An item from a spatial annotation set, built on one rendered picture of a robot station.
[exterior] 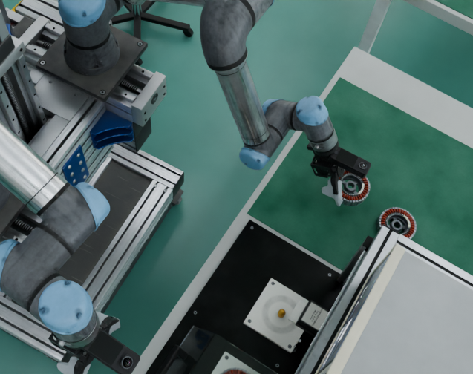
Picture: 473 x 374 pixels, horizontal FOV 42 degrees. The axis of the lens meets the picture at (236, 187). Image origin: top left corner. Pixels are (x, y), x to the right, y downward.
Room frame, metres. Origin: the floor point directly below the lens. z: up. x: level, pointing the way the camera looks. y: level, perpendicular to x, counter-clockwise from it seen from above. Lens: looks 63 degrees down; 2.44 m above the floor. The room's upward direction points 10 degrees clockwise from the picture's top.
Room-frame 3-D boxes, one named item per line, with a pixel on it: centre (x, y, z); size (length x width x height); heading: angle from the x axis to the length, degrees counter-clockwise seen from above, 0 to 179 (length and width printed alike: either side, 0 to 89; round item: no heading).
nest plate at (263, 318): (0.48, -0.18, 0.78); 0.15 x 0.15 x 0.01; 67
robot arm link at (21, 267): (0.29, 0.31, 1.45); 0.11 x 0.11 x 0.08; 64
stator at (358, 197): (0.88, -0.33, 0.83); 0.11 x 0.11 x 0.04
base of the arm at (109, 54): (1.04, 0.46, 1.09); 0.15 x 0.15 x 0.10
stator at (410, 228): (0.81, -0.49, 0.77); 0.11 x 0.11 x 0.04
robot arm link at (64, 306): (0.23, 0.23, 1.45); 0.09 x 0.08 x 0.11; 64
